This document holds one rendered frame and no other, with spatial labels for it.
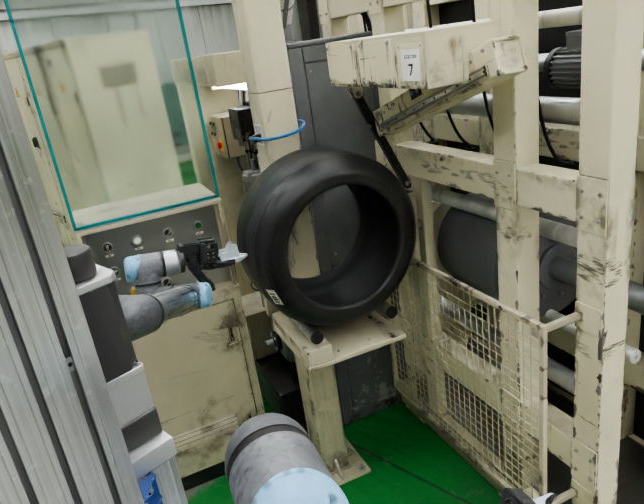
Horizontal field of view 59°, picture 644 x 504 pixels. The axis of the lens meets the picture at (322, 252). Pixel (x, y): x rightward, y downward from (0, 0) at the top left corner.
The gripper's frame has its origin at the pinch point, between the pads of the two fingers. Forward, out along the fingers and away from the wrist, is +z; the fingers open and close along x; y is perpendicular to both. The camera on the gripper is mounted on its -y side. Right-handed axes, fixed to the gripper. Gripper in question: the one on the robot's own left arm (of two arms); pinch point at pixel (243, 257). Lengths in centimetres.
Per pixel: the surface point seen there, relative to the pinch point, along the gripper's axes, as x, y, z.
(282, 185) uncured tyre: -7.6, 23.0, 11.4
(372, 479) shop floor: 13, -114, 53
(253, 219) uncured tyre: -2.9, 12.6, 3.2
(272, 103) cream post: 26, 44, 21
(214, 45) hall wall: 1071, 96, 265
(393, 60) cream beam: -20, 57, 42
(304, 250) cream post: 25.4, -10.0, 30.7
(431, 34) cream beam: -36, 63, 43
